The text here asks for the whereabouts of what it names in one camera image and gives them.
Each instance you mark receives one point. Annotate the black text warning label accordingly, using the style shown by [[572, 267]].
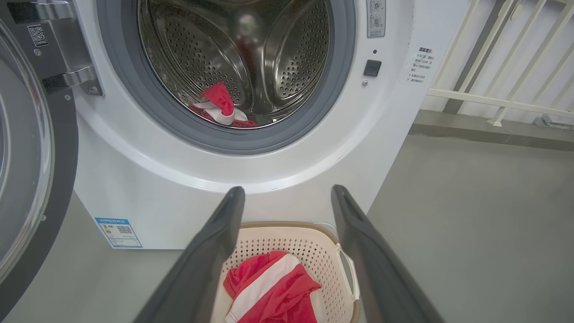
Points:
[[420, 65]]

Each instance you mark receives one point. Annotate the white QR code sticker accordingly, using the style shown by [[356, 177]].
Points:
[[38, 36]]

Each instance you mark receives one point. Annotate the white front-load washing machine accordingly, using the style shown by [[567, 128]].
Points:
[[179, 188]]

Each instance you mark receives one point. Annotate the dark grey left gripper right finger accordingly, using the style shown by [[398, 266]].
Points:
[[376, 278]]

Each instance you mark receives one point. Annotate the red and white garment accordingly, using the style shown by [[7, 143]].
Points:
[[219, 96]]

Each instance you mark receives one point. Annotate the blue energy label sticker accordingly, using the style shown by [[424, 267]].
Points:
[[119, 233]]

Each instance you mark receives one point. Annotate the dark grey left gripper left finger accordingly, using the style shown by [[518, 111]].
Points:
[[202, 269]]

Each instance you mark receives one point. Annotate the red garment with white stripe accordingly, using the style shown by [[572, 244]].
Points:
[[287, 300]]

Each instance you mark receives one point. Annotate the grey instruction sticker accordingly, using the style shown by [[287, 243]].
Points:
[[376, 20]]

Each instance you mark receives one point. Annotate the cream perforated laundry basket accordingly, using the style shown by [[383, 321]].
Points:
[[323, 255]]

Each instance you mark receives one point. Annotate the white metal railing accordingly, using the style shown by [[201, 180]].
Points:
[[471, 96]]

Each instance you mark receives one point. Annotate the dark grey round washer door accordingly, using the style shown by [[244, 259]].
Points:
[[63, 148]]

